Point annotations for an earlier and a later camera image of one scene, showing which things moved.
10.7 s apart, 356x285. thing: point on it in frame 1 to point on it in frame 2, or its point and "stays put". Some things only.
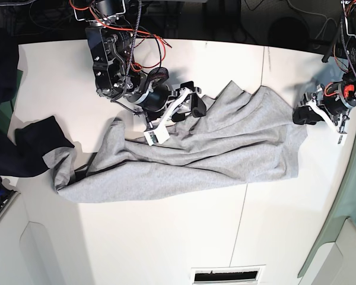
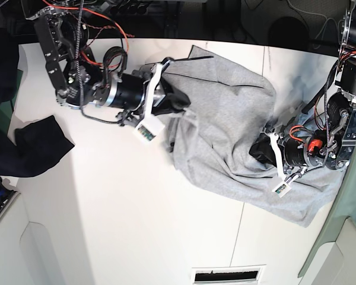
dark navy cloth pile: [19, 152] stays put
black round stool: [289, 32] stays put
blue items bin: [0, 200] stays put
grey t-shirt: [240, 135] to [229, 139]
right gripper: [336, 98] to [298, 155]
